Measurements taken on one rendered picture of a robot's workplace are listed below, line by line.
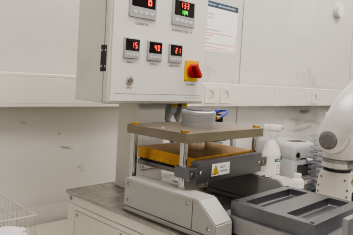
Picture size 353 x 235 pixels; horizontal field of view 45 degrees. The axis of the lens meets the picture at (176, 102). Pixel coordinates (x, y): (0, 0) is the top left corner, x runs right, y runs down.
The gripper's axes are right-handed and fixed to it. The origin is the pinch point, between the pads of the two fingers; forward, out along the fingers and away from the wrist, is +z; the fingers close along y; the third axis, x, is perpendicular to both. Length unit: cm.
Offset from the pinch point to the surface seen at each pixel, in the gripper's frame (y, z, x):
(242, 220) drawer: -7, -14, 56
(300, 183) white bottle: 22.5, -2.9, -23.8
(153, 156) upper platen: 18, -21, 55
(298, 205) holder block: -13, -16, 47
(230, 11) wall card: 67, -70, -35
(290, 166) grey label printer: 41, -3, -51
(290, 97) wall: 61, -32, -83
